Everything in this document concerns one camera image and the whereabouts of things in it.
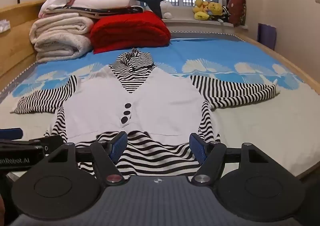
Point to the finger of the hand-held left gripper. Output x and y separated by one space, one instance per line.
11 133

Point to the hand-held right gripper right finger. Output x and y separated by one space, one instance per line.
198 148

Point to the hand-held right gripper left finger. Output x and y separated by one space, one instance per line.
119 146

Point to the striped and white child's top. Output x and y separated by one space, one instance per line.
155 100

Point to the blue white printed bed sheet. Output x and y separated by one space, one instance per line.
250 120

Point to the wooden headboard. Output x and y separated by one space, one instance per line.
17 40

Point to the red folded blanket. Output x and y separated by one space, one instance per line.
130 30

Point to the cream smooth folded blanket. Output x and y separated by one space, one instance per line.
60 24

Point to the purple box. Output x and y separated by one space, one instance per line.
267 37

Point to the dark patterned folded blanket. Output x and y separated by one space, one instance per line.
110 12

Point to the black white striped plush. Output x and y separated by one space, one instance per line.
225 14

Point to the yellow plush toy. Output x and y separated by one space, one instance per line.
215 9
201 10

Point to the white plush toy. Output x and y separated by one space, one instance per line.
166 9

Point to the white folded quilt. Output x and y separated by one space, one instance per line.
102 1

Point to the wooden bed frame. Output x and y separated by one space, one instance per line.
287 65

